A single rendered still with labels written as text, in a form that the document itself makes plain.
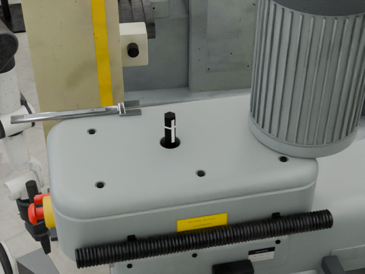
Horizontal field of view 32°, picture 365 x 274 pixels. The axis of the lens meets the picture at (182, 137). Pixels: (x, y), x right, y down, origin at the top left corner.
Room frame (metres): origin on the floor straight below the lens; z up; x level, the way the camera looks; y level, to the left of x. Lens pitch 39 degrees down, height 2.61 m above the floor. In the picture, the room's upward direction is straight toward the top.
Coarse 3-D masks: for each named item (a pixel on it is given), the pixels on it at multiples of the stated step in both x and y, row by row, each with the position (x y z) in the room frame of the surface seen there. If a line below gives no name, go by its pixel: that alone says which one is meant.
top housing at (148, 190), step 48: (240, 96) 1.02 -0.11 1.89; (48, 144) 0.88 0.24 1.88; (96, 144) 0.87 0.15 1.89; (144, 144) 0.87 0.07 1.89; (192, 144) 0.87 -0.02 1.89; (240, 144) 0.87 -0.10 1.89; (96, 192) 0.74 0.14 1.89; (144, 192) 0.75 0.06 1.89; (192, 192) 0.76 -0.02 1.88; (240, 192) 0.77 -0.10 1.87; (288, 192) 0.79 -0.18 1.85; (96, 240) 0.72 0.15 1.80
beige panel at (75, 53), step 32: (32, 0) 2.50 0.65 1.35; (64, 0) 2.53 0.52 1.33; (96, 0) 2.55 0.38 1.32; (32, 32) 2.50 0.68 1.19; (64, 32) 2.52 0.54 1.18; (96, 32) 2.55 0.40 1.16; (32, 64) 2.49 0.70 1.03; (64, 64) 2.52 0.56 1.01; (96, 64) 2.55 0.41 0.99; (64, 96) 2.52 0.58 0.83; (96, 96) 2.55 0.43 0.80
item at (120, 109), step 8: (120, 104) 0.98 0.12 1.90; (128, 104) 0.98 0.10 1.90; (136, 104) 0.98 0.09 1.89; (48, 112) 0.95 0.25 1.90; (56, 112) 0.95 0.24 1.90; (64, 112) 0.95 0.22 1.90; (72, 112) 0.95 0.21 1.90; (80, 112) 0.95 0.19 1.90; (88, 112) 0.95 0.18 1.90; (96, 112) 0.95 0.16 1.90; (104, 112) 0.96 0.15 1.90; (112, 112) 0.96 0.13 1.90; (120, 112) 0.95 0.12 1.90; (128, 112) 0.95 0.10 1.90; (136, 112) 0.95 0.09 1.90; (16, 120) 0.93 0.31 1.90; (24, 120) 0.93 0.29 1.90; (32, 120) 0.93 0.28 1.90; (40, 120) 0.93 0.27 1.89; (48, 120) 0.94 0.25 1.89
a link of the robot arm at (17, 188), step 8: (24, 176) 1.51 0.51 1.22; (32, 176) 1.51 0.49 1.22; (8, 184) 1.47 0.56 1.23; (16, 184) 1.47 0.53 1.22; (24, 184) 1.48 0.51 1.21; (32, 184) 1.46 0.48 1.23; (8, 192) 1.47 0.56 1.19; (16, 192) 1.45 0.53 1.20; (24, 192) 1.47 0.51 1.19; (32, 192) 1.45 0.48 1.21; (40, 192) 1.52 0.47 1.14; (16, 200) 1.48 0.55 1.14; (24, 200) 1.47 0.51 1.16; (32, 200) 1.44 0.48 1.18; (24, 208) 1.45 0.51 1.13
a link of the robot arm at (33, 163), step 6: (30, 156) 1.54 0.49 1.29; (24, 162) 1.49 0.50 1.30; (30, 162) 1.50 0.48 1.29; (36, 162) 1.52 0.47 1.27; (12, 168) 1.49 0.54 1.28; (18, 168) 1.48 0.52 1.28; (24, 168) 1.49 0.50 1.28; (30, 168) 1.50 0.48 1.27; (36, 168) 1.51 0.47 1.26; (36, 174) 1.51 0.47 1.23; (42, 174) 1.52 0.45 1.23; (42, 180) 1.51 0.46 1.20; (42, 186) 1.51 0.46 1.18
